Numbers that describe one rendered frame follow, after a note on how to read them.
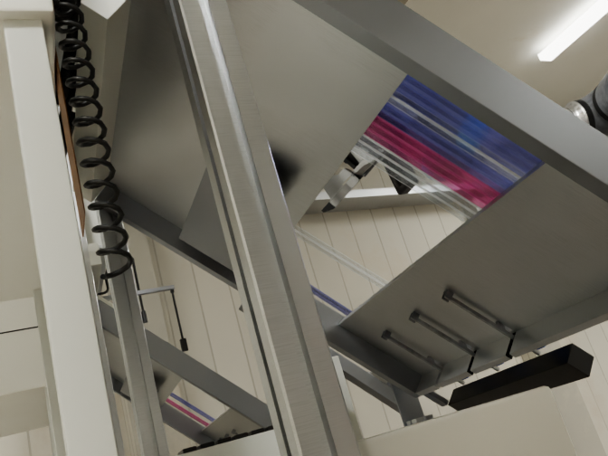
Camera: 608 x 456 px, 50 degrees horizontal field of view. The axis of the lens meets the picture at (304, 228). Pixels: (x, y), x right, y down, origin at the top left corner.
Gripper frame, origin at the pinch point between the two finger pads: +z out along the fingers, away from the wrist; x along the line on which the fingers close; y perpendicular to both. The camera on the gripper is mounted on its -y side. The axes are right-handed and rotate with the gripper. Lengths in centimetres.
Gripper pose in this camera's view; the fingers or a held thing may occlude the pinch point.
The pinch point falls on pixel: (339, 196)
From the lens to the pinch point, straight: 114.1
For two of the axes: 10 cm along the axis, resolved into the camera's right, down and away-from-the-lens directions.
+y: -7.5, -6.6, 0.4
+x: 3.2, -4.1, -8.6
